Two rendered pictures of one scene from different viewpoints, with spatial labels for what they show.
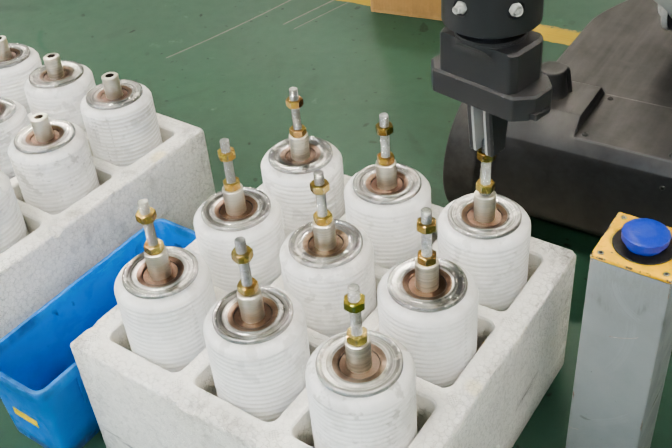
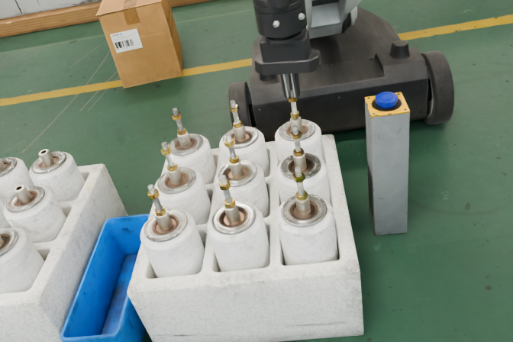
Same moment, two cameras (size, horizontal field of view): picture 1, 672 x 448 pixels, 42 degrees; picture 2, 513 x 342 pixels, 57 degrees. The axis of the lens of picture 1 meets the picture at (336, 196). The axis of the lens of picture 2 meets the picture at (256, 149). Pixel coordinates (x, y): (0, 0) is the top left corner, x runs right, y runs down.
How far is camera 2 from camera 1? 32 cm
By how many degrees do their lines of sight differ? 24
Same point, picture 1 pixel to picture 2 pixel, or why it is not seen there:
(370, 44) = (136, 102)
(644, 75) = not seen: hidden behind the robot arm
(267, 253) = (204, 195)
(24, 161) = (23, 217)
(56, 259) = (69, 264)
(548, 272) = (329, 146)
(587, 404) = (381, 191)
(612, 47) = not seen: hidden behind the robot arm
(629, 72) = not seen: hidden behind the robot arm
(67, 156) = (48, 202)
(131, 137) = (71, 181)
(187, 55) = (34, 146)
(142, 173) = (88, 198)
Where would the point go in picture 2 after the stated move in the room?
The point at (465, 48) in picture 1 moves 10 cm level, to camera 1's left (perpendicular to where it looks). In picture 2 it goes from (277, 46) to (230, 67)
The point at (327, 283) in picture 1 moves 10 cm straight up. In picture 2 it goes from (253, 189) to (242, 145)
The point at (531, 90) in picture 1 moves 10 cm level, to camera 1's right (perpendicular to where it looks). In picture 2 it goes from (313, 54) to (353, 34)
